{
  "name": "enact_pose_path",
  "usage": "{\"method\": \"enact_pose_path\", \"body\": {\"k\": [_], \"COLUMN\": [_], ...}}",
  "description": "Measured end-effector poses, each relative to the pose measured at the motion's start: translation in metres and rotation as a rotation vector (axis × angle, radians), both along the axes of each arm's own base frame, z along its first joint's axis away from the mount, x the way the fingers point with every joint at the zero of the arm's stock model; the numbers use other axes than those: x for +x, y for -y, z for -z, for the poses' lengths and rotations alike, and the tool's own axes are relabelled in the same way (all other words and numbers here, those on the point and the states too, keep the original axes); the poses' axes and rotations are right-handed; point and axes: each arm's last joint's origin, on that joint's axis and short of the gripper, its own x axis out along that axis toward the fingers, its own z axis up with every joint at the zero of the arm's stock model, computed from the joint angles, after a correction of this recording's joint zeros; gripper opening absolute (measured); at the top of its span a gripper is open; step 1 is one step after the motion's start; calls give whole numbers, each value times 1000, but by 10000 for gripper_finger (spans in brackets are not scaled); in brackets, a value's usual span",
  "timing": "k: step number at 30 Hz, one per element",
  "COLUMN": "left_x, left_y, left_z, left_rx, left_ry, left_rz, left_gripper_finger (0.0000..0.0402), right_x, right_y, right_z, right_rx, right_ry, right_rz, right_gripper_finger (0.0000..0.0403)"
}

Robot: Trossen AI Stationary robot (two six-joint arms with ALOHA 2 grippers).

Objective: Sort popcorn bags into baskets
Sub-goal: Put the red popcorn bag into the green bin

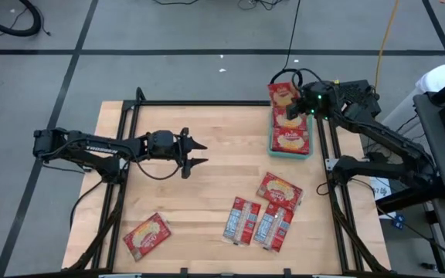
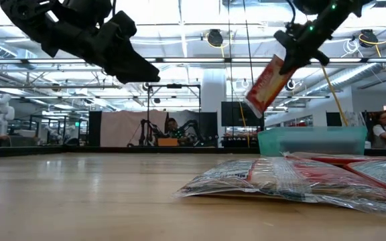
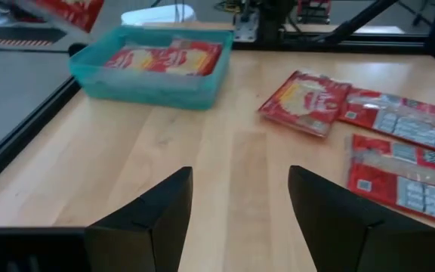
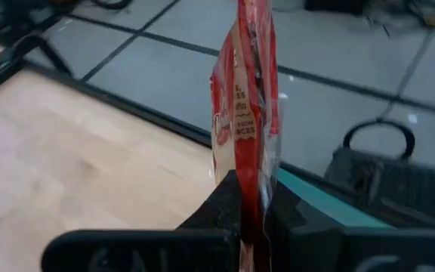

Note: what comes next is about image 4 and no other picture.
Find tangled black cables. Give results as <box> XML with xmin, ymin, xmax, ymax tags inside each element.
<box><xmin>364</xmin><ymin>0</ymin><xmax>435</xmax><ymax>30</ymax></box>

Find black looped cable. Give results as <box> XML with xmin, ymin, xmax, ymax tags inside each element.
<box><xmin>341</xmin><ymin>28</ymin><xmax>435</xmax><ymax>162</ymax></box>

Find black perforated equipment box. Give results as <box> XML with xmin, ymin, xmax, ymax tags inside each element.
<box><xmin>323</xmin><ymin>146</ymin><xmax>435</xmax><ymax>231</ymax></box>

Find teal plastic basket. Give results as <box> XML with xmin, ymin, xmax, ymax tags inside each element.
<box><xmin>276</xmin><ymin>167</ymin><xmax>394</xmax><ymax>230</ymax></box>

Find thick black hose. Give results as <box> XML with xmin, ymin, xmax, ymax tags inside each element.
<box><xmin>88</xmin><ymin>0</ymin><xmax>134</xmax><ymax>11</ymax></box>

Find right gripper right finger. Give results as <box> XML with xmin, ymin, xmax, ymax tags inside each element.
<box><xmin>268</xmin><ymin>181</ymin><xmax>435</xmax><ymax>272</ymax></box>

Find red Orville popcorn bag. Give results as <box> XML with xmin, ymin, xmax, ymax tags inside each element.
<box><xmin>208</xmin><ymin>0</ymin><xmax>283</xmax><ymax>272</ymax></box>

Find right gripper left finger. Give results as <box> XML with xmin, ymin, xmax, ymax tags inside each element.
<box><xmin>42</xmin><ymin>169</ymin><xmax>241</xmax><ymax>272</ymax></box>

